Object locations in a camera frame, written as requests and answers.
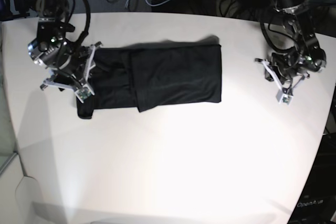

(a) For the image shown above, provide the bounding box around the dark navy long-sleeve shirt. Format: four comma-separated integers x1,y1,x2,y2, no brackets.
77,35,222,120

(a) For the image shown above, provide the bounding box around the black OpenArm case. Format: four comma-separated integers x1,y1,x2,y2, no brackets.
288,133,335,223

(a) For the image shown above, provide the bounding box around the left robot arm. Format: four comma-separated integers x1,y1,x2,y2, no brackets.
254,0,327,104

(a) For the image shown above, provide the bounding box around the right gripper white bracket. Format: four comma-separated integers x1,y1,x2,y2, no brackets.
40,41,102,103

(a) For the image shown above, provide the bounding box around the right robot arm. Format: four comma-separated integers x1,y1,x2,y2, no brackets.
28,0,102,102

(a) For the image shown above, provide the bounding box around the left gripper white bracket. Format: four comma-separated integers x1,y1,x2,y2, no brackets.
254,58,310,105

